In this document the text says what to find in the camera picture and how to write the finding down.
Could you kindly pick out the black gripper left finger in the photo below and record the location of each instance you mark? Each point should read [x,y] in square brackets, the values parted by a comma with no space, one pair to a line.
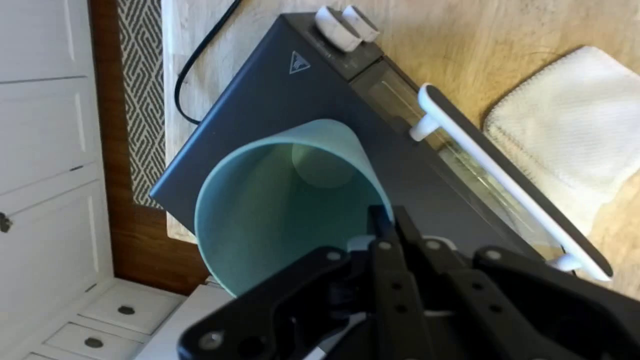
[300,306]

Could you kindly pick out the white kitchen counter cabinet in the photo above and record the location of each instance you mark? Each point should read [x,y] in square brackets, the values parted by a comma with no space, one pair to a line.
[46,133]

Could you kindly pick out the cream folded towel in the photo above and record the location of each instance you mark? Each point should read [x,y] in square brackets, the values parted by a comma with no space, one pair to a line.
[572,127]

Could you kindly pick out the black white patterned rug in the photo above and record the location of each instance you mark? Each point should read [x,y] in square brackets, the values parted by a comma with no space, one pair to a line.
[140,100]

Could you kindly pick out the blue plastic cup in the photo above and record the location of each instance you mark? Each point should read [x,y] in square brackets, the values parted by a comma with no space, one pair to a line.
[267,213]

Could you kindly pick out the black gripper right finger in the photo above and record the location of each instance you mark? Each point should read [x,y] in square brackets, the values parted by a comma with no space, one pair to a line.
[521,301]

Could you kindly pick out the white oven knob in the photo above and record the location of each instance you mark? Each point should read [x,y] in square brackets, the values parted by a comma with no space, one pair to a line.
[365,23]
[332,31]

